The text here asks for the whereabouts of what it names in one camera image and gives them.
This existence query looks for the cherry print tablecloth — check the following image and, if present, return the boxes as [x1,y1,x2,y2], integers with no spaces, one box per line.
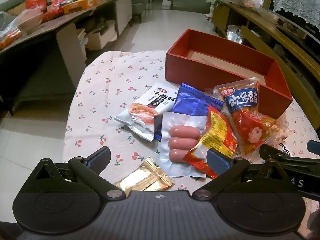
[63,50,319,194]

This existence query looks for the gold foil snack packet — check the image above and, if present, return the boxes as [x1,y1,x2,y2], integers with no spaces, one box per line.
[114,157,174,196]

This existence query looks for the wooden tv cabinet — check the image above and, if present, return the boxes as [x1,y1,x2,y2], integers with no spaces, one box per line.
[211,0,319,134]

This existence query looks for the television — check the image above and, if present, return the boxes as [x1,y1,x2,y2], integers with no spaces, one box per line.
[269,7,320,63]

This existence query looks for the white storage box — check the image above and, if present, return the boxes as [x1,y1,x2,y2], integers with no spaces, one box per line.
[85,20,118,51]

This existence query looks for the red yellow snack packet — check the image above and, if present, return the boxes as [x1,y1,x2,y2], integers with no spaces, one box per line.
[183,106,238,179]

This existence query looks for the red plastic bag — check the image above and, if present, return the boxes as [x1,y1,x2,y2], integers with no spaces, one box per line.
[25,0,66,23]

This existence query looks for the red cardboard box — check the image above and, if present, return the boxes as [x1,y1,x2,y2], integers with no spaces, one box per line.
[165,29,293,119]

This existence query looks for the white spicy strip packet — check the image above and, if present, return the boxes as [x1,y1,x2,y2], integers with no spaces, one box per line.
[115,82,178,142]

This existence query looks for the dark coffee table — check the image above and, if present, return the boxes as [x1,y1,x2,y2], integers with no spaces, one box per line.
[1,0,132,113]

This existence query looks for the silver gift bag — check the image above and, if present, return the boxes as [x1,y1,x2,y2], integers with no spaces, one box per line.
[226,24,244,44]

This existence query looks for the orange cardboard box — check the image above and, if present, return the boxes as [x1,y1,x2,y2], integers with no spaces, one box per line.
[62,0,101,14]

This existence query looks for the vacuum packed sausages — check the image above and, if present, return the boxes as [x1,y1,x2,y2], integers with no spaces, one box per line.
[159,112,207,178]

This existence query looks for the blue foil snack packet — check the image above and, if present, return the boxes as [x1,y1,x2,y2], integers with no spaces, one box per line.
[153,83,225,142]

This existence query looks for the grey sofa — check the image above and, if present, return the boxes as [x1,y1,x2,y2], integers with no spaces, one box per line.
[131,0,148,23]

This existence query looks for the blue orange chicken leg packet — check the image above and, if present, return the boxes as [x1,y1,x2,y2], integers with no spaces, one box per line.
[213,77,293,155]

